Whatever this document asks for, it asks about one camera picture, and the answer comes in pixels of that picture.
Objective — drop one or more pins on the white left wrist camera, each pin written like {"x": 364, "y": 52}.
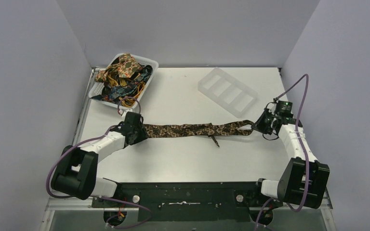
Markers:
{"x": 125, "y": 112}

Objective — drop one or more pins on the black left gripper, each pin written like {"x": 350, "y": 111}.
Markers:
{"x": 141, "y": 132}

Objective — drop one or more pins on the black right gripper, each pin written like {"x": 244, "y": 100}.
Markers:
{"x": 258, "y": 126}

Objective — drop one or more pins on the white plastic basket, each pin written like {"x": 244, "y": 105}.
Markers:
{"x": 127, "y": 102}

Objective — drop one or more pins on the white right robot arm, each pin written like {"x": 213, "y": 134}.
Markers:
{"x": 304, "y": 179}

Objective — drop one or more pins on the yellow striped tie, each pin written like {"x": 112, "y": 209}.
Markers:
{"x": 123, "y": 87}

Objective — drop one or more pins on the orange paisley tie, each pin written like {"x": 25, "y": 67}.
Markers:
{"x": 125, "y": 68}

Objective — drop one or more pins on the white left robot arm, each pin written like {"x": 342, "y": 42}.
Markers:
{"x": 75, "y": 173}

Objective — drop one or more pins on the brown floral tie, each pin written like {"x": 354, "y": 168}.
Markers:
{"x": 237, "y": 128}

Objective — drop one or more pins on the clear compartment tray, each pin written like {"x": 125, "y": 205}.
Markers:
{"x": 228, "y": 92}

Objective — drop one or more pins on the dark blue patterned tie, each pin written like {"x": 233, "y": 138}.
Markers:
{"x": 146, "y": 71}

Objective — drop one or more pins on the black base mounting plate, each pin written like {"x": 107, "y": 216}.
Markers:
{"x": 195, "y": 201}

